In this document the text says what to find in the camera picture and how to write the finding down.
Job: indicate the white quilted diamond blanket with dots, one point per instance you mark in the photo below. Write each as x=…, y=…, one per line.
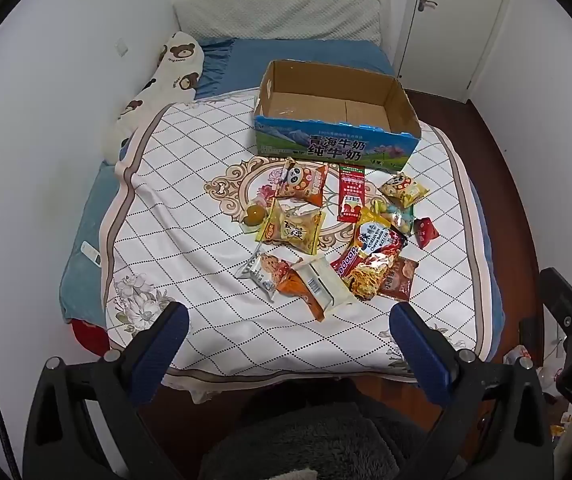
x=190, y=260

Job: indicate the colourful candy bag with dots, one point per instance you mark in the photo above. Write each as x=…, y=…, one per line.
x=391, y=215

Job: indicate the white snack packet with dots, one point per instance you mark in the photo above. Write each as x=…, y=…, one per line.
x=323, y=285

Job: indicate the blue bed sheet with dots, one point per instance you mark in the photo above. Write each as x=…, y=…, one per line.
x=291, y=55

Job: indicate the brown sauce packet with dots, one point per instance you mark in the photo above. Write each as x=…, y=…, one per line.
x=400, y=277

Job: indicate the small panda snack bag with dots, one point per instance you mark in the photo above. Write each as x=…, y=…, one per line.
x=405, y=189

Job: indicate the white wall switch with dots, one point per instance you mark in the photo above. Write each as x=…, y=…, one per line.
x=122, y=49

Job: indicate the yellow red noodle packet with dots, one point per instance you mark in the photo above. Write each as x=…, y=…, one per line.
x=371, y=260

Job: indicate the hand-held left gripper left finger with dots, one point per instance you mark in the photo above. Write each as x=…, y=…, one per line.
x=160, y=345

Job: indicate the brown round snack packet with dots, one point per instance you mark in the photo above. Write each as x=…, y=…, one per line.
x=255, y=216

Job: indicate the red cloth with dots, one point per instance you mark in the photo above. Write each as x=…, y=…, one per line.
x=88, y=337

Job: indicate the silver oat bar packet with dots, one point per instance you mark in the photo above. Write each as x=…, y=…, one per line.
x=263, y=270

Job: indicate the white remote control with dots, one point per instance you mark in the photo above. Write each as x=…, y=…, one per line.
x=90, y=255

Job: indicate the yellow pastry packet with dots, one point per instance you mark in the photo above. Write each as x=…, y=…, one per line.
x=293, y=227

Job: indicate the orange snack packet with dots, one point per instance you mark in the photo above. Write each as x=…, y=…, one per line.
x=296, y=287

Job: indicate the grey fuzzy clothing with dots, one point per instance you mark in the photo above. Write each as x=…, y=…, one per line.
x=306, y=440

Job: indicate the bear print pillow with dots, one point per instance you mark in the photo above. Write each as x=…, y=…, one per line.
x=165, y=80

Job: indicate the grey dotted pillow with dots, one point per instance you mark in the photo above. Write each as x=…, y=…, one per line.
x=281, y=12

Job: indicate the large panda snack bag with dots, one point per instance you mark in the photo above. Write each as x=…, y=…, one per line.
x=301, y=182

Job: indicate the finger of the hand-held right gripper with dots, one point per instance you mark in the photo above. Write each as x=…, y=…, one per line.
x=566, y=310

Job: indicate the cardboard box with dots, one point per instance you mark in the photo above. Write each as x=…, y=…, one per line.
x=338, y=110

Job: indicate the small red packet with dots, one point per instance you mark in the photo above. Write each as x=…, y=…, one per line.
x=426, y=232

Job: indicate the red milk packet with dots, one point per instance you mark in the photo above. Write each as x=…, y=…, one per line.
x=350, y=192

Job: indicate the white door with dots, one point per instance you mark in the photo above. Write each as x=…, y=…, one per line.
x=461, y=25

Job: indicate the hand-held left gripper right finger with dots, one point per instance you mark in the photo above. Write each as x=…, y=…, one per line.
x=418, y=347

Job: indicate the white plastic wrapper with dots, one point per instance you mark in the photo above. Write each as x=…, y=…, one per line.
x=518, y=357

